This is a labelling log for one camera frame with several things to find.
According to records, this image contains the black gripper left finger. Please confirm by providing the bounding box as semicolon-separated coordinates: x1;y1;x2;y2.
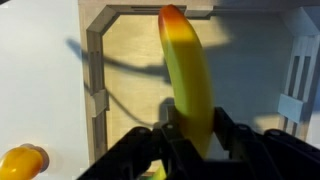
78;104;201;180

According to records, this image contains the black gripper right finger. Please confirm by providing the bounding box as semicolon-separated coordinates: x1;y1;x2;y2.
212;106;320;180

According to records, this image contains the yellow banana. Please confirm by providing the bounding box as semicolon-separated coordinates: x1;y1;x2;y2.
146;3;215;180

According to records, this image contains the shallow wooden box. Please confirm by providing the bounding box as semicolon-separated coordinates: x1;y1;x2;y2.
78;0;320;168

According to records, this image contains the small yellow lemon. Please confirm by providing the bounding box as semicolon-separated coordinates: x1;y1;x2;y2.
0;146;45;180

